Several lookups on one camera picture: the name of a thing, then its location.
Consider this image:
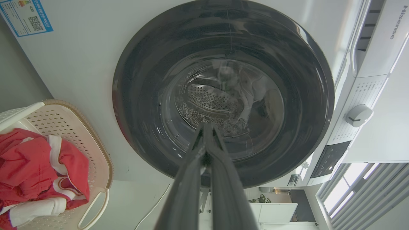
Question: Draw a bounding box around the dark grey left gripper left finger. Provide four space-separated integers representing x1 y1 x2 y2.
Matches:
155 122 206 230

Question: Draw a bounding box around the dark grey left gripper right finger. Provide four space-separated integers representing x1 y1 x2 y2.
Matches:
204 122 259 230

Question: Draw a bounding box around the white perforated laundry basket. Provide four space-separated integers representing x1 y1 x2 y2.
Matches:
0 99 113 230

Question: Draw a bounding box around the white desk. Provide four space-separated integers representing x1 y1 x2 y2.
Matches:
249 202 298 224

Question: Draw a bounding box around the black cabinet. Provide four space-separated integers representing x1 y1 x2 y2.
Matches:
289 189 317 222

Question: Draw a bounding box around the black washer display panel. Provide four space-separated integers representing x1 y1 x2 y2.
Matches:
311 141 351 179

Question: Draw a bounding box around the round dark washing machine door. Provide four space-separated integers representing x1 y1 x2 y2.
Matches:
112 0 335 189

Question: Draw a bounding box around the window with grey blinds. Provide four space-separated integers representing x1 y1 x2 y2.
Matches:
316 163 409 230

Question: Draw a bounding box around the white cloth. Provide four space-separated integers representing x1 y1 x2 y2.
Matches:
0 197 67 227

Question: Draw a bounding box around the white washing machine dial knob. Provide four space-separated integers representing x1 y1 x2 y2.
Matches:
345 104 374 127

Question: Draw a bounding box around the red garment with white trim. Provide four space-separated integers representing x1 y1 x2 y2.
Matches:
0 128 90 230

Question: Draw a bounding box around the white washing machine body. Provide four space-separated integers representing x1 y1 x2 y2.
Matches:
0 0 409 188

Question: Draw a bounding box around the white detergent drawer front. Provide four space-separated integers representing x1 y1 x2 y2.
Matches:
350 0 409 78

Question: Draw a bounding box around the blue energy label sticker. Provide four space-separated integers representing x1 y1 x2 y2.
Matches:
0 0 54 37

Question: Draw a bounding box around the thin white cable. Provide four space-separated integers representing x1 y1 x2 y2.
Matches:
134 184 171 230

